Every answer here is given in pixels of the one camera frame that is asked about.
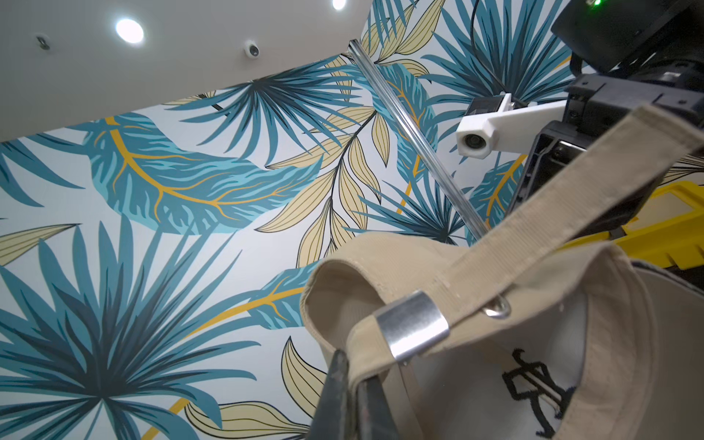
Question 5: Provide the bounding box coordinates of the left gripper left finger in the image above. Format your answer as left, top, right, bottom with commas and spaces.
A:
306, 350, 351, 440

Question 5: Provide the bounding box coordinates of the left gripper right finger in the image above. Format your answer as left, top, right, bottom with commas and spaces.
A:
357, 376, 401, 440

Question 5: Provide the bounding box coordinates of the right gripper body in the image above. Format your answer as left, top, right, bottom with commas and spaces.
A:
506, 74, 703, 215

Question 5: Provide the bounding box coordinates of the tan khaki cap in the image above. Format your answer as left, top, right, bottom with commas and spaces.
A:
301, 106, 703, 439

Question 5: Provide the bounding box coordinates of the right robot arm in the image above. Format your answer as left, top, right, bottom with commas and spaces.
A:
507, 0, 703, 213

